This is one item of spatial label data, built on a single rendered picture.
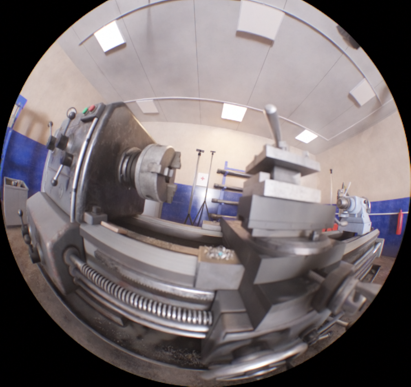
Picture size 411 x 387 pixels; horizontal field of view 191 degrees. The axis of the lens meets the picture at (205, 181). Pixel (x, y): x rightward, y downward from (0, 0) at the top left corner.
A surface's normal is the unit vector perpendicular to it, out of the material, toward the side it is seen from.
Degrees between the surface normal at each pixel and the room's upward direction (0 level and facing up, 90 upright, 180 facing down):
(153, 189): 128
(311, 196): 90
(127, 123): 90
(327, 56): 180
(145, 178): 108
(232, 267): 90
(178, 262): 36
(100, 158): 90
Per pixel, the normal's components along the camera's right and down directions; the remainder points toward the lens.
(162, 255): 0.13, -0.88
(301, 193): -0.04, -0.15
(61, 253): 0.99, 0.16
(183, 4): -0.16, 0.98
